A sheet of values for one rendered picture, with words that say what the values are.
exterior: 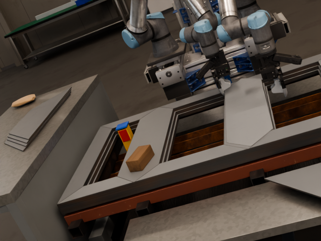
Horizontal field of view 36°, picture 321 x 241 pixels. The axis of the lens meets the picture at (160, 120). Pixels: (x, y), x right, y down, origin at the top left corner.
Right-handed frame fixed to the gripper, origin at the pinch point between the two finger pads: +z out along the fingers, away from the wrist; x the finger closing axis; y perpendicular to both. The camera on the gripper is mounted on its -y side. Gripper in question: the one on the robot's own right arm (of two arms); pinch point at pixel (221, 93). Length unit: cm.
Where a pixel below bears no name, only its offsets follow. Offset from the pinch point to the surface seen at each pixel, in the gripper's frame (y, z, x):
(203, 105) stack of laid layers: -10.6, 3.8, 2.2
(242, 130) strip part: 8.3, 0.6, -46.1
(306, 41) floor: 65, 87, 320
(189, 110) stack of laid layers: -17.8, 4.0, 2.2
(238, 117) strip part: 7.1, 0.6, -32.4
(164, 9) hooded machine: -168, 80, 868
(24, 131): -89, -20, -22
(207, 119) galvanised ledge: -15.1, 19.4, 21.7
